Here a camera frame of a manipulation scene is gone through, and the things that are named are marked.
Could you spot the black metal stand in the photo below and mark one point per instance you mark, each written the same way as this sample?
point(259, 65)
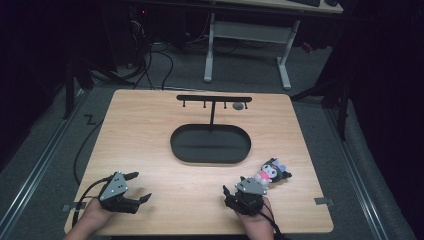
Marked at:
point(336, 96)
point(71, 83)

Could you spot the metal floor rail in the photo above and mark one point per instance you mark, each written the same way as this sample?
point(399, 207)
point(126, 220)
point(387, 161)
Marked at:
point(36, 170)
point(356, 173)

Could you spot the grey round table grommet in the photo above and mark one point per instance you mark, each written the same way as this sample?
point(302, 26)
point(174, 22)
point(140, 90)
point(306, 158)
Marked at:
point(238, 106)

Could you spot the black and pink plush doll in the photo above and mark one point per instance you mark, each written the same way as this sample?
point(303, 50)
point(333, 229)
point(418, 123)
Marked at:
point(271, 170)

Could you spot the person's right hand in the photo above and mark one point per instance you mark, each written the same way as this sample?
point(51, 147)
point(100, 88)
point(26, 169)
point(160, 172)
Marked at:
point(258, 221)

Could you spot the black keyboard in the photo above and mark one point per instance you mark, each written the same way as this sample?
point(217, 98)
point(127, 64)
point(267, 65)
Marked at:
point(305, 2)

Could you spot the dark computer tower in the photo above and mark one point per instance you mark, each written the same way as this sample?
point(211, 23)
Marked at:
point(136, 30)

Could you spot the black hook rack with tray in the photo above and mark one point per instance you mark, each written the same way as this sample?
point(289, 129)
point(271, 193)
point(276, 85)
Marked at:
point(210, 146)

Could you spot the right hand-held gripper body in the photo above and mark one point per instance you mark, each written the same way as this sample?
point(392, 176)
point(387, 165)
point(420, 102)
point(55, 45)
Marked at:
point(250, 196)

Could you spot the grey tape piece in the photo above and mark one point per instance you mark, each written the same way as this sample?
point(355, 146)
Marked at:
point(324, 201)
point(71, 207)

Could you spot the white-legged desk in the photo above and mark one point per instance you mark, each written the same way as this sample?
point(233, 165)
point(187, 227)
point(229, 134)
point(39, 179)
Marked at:
point(250, 33)

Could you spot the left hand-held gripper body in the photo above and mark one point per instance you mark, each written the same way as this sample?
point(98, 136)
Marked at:
point(113, 190)

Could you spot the black computer mouse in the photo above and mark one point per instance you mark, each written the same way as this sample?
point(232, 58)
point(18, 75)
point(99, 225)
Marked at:
point(331, 2)

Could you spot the small red object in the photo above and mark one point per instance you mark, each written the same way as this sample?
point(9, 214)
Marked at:
point(307, 47)

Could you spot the person's left hand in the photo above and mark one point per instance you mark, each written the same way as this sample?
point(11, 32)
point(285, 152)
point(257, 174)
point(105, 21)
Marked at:
point(95, 215)

